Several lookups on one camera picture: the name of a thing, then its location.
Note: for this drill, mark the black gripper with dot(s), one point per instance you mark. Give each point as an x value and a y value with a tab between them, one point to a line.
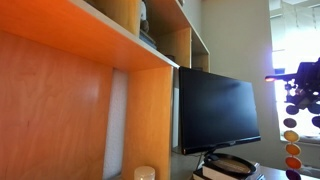
306	83

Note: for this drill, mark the black computer monitor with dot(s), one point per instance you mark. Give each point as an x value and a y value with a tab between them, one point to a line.
215	111

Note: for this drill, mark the black round monitor stand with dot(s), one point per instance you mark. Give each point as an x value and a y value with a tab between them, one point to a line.
229	164

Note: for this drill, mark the white plush toy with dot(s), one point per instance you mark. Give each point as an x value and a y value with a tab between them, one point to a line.
144	24

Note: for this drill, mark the white candle jar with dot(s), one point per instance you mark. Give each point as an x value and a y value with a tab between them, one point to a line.
144	173

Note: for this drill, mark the wooden shelf unit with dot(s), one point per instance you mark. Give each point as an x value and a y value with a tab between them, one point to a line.
57	59

